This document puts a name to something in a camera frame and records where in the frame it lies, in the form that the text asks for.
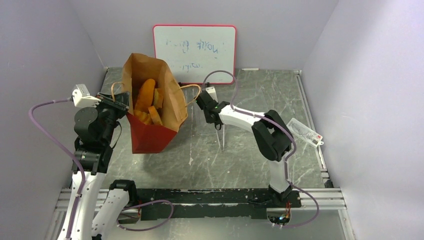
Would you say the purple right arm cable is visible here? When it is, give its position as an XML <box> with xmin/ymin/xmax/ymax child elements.
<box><xmin>201</xmin><ymin>70</ymin><xmax>321</xmax><ymax>229</ymax></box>

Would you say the orange fake baguette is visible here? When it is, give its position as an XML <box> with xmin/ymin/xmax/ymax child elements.
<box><xmin>134</xmin><ymin>78</ymin><xmax>156</xmax><ymax>112</ymax></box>

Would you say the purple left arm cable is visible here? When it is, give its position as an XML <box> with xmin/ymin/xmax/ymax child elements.
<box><xmin>28</xmin><ymin>97</ymin><xmax>87</xmax><ymax>240</ymax></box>

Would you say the red paper bag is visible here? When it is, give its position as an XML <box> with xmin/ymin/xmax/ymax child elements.
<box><xmin>119</xmin><ymin>53</ymin><xmax>190</xmax><ymax>154</ymax></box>

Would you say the white printed card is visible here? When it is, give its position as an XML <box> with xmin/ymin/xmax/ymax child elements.
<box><xmin>287</xmin><ymin>118</ymin><xmax>324</xmax><ymax>148</ymax></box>

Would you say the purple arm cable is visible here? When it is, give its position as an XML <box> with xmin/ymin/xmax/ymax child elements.
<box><xmin>28</xmin><ymin>97</ymin><xmax>87</xmax><ymax>240</ymax></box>
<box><xmin>201</xmin><ymin>70</ymin><xmax>321</xmax><ymax>229</ymax></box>

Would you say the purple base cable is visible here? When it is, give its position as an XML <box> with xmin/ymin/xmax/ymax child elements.
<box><xmin>115</xmin><ymin>198</ymin><xmax>175</xmax><ymax>232</ymax></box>

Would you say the pink framed whiteboard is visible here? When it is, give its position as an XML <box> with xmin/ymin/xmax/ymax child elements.
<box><xmin>152</xmin><ymin>24</ymin><xmax>237</xmax><ymax>84</ymax></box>

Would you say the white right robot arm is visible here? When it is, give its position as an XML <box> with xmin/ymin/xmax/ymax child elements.
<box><xmin>195</xmin><ymin>90</ymin><xmax>296</xmax><ymax>207</ymax></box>

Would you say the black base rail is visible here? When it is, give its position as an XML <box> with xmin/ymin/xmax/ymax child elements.
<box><xmin>123</xmin><ymin>188</ymin><xmax>302</xmax><ymax>221</ymax></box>

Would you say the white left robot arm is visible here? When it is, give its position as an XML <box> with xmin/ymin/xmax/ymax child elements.
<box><xmin>58</xmin><ymin>91</ymin><xmax>139</xmax><ymax>240</ymax></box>

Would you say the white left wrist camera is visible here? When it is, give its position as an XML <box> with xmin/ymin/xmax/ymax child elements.
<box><xmin>71</xmin><ymin>84</ymin><xmax>101</xmax><ymax>109</ymax></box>

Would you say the orange fake bread piece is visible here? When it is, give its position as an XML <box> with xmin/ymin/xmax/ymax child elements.
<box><xmin>148</xmin><ymin>106</ymin><xmax>163</xmax><ymax>126</ymax></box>

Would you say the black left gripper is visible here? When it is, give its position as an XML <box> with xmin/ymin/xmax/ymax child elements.
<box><xmin>90</xmin><ymin>91</ymin><xmax>130</xmax><ymax>144</ymax></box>

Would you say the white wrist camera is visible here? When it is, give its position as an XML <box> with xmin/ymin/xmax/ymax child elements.
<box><xmin>71</xmin><ymin>84</ymin><xmax>101</xmax><ymax>109</ymax></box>
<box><xmin>205</xmin><ymin>86</ymin><xmax>218</xmax><ymax>102</ymax></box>

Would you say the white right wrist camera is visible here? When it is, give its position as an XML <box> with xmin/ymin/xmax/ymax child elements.
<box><xmin>205</xmin><ymin>86</ymin><xmax>218</xmax><ymax>102</ymax></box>

